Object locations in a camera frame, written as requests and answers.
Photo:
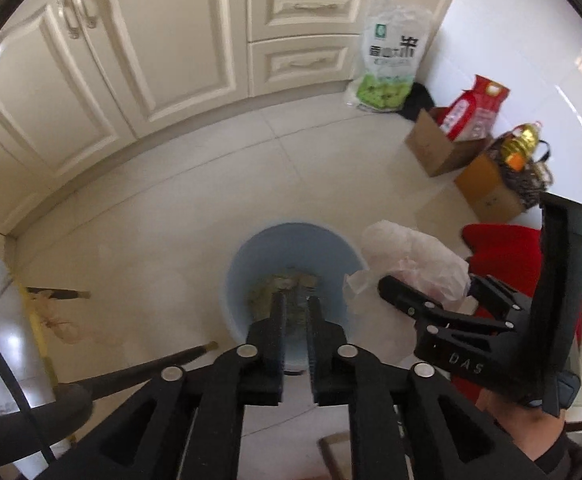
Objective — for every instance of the pale pink plastic scrap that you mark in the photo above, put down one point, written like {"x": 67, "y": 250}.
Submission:
{"x": 61, "y": 322}

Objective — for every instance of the open cardboard box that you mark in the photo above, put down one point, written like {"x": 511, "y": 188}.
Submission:
{"x": 436, "y": 147}
{"x": 491, "y": 192}

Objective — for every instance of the person's red clothing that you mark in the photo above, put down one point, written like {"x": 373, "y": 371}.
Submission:
{"x": 506, "y": 260}

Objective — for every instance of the person's right forearm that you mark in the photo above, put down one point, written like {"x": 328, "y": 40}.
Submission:
{"x": 561, "y": 457}

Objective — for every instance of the red rice bag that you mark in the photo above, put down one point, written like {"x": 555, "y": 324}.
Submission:
{"x": 476, "y": 105}

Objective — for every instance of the yellow cooking oil bottle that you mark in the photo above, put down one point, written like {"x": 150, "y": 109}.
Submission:
{"x": 521, "y": 145}

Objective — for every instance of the cream cabinet drawer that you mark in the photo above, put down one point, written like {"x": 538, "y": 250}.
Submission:
{"x": 311, "y": 7}
{"x": 306, "y": 62}

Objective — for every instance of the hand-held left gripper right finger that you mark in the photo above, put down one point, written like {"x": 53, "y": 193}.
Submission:
{"x": 315, "y": 320}

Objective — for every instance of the cream lower kitchen cabinets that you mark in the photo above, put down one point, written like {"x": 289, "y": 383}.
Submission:
{"x": 146, "y": 60}

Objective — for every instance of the person's right hand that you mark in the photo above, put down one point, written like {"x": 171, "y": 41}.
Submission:
{"x": 521, "y": 425}

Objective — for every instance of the white green rice bag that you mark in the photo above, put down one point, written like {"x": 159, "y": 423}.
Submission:
{"x": 388, "y": 55}

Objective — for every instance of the clear plastic bag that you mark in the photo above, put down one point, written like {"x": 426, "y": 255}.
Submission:
{"x": 411, "y": 255}

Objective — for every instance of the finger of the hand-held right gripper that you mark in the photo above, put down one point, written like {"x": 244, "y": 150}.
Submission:
{"x": 411, "y": 302}
{"x": 501, "y": 300}

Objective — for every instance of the round white marble table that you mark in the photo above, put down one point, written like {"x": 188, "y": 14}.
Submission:
{"x": 1, "y": 340}

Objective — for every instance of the heap of wrappers and scraps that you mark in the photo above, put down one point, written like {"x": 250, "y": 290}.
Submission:
{"x": 286, "y": 285}

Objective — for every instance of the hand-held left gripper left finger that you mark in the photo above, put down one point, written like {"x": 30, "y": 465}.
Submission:
{"x": 277, "y": 320}

